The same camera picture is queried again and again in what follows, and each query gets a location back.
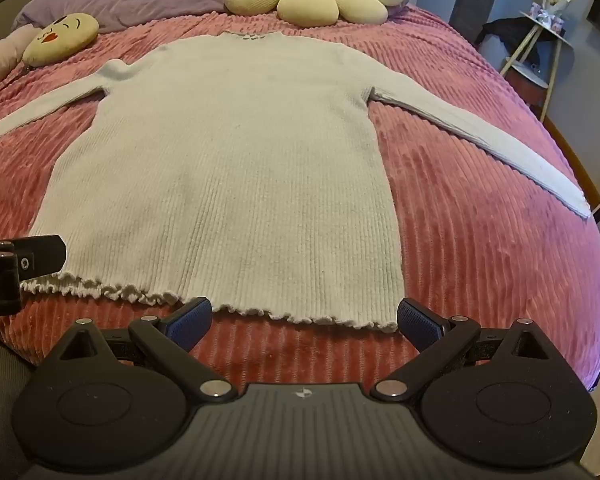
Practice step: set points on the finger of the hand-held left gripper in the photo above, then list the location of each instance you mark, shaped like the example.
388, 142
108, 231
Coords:
40, 255

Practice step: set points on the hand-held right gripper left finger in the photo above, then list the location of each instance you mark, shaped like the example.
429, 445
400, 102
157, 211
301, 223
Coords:
190, 322

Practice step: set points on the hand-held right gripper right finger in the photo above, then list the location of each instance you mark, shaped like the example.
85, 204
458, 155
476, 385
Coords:
417, 322

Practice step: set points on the white ribbed knit sweater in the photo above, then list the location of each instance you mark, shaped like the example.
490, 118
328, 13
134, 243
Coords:
230, 160

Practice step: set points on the pink ribbed plush blanket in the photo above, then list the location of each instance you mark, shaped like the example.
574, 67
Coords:
480, 260

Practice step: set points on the yellow emoji face pillow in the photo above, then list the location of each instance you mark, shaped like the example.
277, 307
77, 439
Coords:
62, 40

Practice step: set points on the small round side table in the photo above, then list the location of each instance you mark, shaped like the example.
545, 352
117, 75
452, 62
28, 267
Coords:
525, 42

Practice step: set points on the black cloth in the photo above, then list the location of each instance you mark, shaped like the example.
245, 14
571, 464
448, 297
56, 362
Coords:
505, 30

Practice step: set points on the wooden bed frame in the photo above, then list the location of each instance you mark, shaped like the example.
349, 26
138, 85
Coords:
580, 170

